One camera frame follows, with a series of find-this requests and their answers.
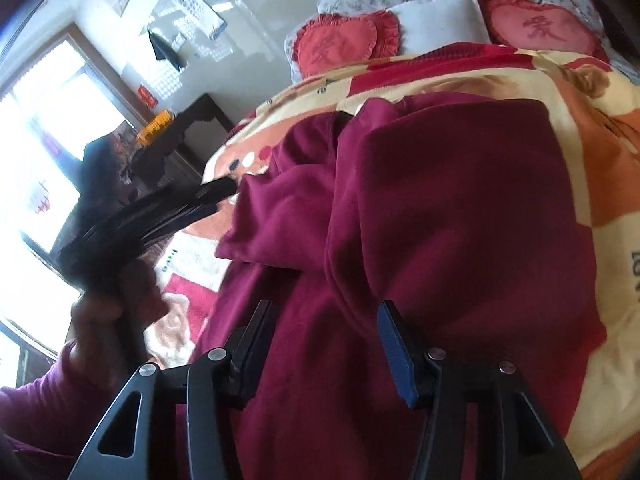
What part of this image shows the dark wooden cabinet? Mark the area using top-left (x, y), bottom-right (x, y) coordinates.
top-left (127, 92), bottom-right (237, 188)

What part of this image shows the person's left hand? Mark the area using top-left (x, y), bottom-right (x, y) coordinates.
top-left (69, 261), bottom-right (167, 358)

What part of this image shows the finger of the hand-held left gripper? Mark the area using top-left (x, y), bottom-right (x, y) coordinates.
top-left (144, 202), bottom-right (222, 249)
top-left (135, 180), bottom-right (237, 219)

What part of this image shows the window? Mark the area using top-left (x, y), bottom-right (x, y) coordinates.
top-left (0, 24), bottom-right (143, 366)

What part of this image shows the white pillow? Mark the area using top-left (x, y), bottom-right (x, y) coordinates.
top-left (386, 0), bottom-right (493, 57)

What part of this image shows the black cloth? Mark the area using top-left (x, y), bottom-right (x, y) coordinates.
top-left (147, 29), bottom-right (185, 72)

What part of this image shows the printed fleece blanket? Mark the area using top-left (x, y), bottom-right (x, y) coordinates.
top-left (142, 42), bottom-right (640, 480)

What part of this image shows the maroon fleece garment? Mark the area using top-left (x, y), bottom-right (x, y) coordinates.
top-left (172, 91), bottom-right (608, 480)

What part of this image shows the person's left forearm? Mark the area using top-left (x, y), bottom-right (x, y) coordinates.
top-left (0, 339), bottom-right (138, 466)

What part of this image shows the wall calendar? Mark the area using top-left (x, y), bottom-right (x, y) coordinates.
top-left (144, 0), bottom-right (227, 107)

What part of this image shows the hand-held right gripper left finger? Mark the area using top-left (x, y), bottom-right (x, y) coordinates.
top-left (67, 300), bottom-right (276, 480)

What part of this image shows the orange box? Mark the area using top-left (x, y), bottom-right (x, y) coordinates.
top-left (136, 110), bottom-right (176, 146)

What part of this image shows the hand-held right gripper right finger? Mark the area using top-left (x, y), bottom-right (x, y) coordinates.
top-left (376, 300), bottom-right (583, 480)

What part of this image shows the red heart pillow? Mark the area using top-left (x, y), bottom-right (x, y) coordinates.
top-left (477, 0), bottom-right (612, 63)
top-left (369, 9), bottom-right (402, 57)
top-left (291, 12), bottom-right (379, 81)

